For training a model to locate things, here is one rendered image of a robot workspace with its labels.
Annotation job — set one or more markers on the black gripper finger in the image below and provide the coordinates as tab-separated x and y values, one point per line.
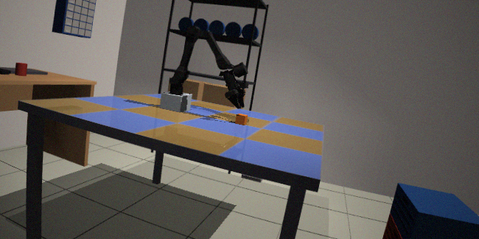
240	100
234	100

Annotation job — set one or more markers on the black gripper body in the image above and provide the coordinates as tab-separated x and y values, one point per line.
232	91

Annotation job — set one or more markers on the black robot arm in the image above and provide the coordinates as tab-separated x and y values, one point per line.
182	72

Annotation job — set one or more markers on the orange block with dark square mark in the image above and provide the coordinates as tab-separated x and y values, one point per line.
241	119

